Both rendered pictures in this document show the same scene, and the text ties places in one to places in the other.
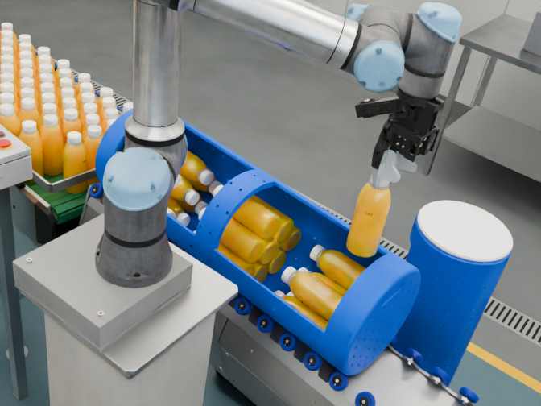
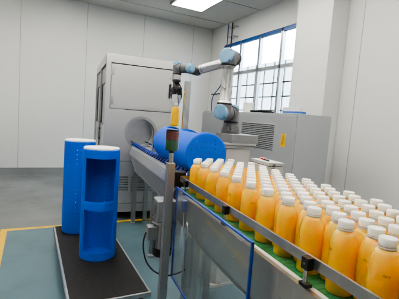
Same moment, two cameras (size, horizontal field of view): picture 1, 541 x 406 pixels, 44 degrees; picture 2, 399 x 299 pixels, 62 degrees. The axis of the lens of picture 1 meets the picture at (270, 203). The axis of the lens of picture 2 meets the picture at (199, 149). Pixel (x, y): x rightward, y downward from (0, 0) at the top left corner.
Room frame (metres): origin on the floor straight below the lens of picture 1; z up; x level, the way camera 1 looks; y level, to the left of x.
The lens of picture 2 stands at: (3.40, 1.48, 1.32)
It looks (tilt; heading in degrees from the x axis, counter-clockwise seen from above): 5 degrees down; 212
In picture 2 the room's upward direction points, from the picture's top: 4 degrees clockwise
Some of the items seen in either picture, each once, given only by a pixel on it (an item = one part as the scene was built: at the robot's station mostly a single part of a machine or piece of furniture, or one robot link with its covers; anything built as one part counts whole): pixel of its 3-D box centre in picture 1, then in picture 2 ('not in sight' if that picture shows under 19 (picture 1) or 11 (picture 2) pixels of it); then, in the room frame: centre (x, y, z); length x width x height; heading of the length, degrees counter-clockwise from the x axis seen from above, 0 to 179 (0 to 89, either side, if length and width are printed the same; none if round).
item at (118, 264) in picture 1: (134, 242); (230, 127); (0.99, 0.25, 1.27); 0.15 x 0.15 x 0.10
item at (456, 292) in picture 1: (421, 335); (99, 202); (1.59, -0.57, 0.59); 0.28 x 0.28 x 0.88
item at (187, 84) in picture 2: not in sight; (182, 161); (0.47, -0.57, 0.85); 0.06 x 0.06 x 1.70; 54
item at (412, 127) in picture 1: (411, 122); (176, 87); (1.12, -0.23, 1.56); 0.09 x 0.08 x 0.12; 54
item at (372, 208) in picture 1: (369, 216); (174, 115); (1.14, -0.21, 1.33); 0.07 x 0.07 x 0.17
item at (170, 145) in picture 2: not in sight; (171, 145); (2.14, 0.53, 1.18); 0.06 x 0.06 x 0.05
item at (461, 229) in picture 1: (464, 229); (101, 148); (1.59, -0.57, 1.03); 0.28 x 0.28 x 0.01
